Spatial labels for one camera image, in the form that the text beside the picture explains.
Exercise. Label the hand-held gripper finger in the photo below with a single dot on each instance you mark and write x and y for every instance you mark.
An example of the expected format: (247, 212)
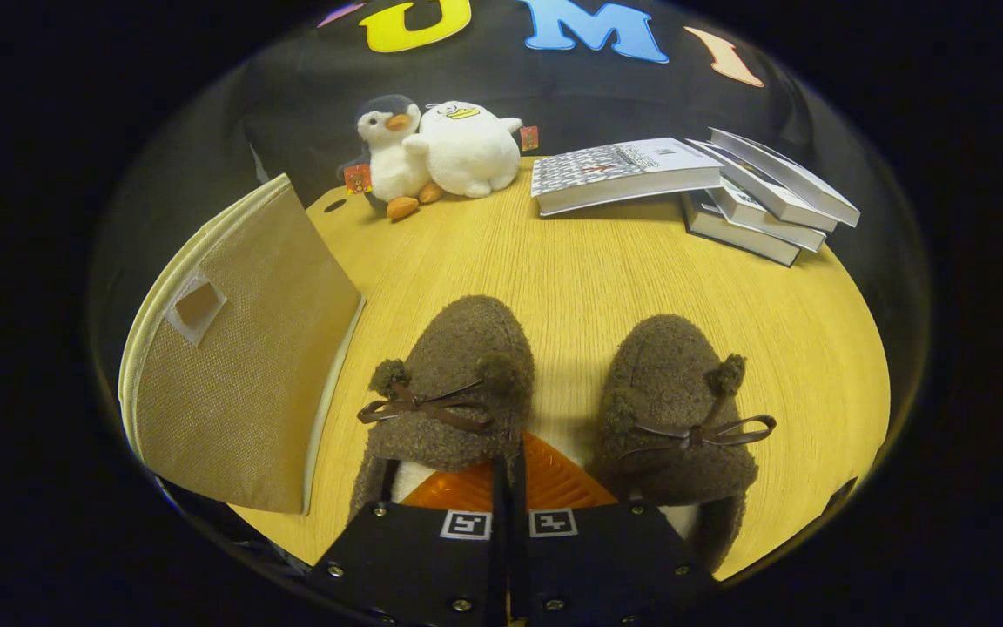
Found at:
(519, 522)
(502, 522)

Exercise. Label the brown fuzzy shoe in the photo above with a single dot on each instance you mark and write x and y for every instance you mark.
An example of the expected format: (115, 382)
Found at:
(467, 348)
(667, 374)

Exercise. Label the beige fabric storage box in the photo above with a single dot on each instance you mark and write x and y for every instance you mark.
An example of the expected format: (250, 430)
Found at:
(249, 392)

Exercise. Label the dark grey book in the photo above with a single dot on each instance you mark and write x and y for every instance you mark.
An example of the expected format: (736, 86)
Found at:
(741, 239)

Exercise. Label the patterned cover book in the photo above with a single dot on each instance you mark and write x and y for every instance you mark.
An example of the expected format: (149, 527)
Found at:
(615, 170)

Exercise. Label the white duck plush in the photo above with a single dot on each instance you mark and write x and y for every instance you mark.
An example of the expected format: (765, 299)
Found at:
(467, 152)

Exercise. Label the grey white penguin plush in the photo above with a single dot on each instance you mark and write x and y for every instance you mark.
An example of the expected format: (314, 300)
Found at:
(388, 152)

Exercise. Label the thin white book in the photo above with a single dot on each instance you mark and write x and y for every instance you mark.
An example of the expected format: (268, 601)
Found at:
(771, 228)

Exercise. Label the white book blue cover picture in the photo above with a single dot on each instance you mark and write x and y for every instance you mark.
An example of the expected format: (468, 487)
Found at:
(758, 193)

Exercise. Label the white book dark cover picture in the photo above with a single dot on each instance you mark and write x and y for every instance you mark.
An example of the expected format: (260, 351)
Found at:
(793, 178)

